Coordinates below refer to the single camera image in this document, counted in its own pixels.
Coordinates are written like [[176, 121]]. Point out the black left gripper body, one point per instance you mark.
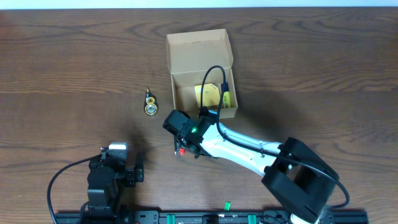
[[134, 175]]

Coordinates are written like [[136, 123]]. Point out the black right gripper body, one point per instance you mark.
[[182, 144]]

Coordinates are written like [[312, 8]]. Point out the yellow sticky note pad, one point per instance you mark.
[[211, 95]]

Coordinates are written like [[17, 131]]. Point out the yellow highlighter marker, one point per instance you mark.
[[226, 96]]

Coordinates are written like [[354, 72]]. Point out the cardboard box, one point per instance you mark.
[[189, 56]]

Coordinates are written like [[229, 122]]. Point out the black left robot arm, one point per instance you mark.
[[107, 180]]

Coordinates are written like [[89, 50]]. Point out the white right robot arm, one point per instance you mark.
[[294, 174]]

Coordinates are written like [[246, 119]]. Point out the red and black stapler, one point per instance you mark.
[[179, 148]]

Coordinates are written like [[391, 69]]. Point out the yellow correction tape dispenser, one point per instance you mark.
[[150, 106]]

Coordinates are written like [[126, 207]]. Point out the small green block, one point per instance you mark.
[[227, 206]]

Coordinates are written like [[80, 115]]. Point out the black mounting rail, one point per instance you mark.
[[251, 217]]

